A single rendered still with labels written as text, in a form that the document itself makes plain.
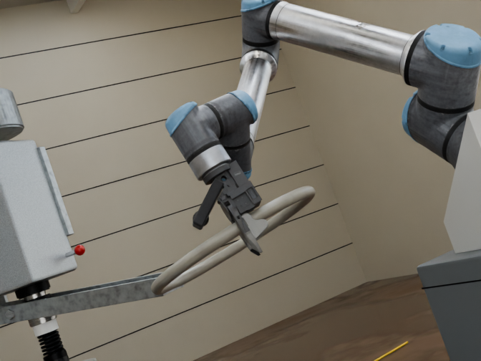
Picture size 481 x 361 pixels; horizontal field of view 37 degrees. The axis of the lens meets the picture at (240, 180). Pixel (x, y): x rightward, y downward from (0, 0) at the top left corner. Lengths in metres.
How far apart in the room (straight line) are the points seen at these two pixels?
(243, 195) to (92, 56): 6.34
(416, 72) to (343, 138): 6.46
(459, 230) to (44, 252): 1.14
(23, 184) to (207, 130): 0.72
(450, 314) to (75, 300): 1.00
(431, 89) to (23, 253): 1.18
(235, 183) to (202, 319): 6.08
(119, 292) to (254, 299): 6.04
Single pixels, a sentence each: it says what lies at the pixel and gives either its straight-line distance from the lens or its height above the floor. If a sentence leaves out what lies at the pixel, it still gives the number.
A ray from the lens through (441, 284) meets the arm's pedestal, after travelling 1.93.
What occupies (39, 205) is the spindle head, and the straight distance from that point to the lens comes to 2.19.
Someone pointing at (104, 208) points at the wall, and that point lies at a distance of 7.44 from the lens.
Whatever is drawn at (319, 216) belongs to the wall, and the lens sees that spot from 8.57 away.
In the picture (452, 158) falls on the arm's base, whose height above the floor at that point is 1.09.
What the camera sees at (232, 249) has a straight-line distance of 2.08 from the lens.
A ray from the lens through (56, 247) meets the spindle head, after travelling 2.19.
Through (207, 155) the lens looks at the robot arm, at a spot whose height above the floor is 1.28.
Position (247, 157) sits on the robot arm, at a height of 1.26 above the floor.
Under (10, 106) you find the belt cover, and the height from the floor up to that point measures 1.66.
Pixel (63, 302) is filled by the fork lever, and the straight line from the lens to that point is 2.09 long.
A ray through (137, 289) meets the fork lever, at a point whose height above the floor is 1.04.
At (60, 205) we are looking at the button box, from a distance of 2.25.
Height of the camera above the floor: 1.10
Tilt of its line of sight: 4 degrees up
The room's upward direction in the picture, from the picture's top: 20 degrees counter-clockwise
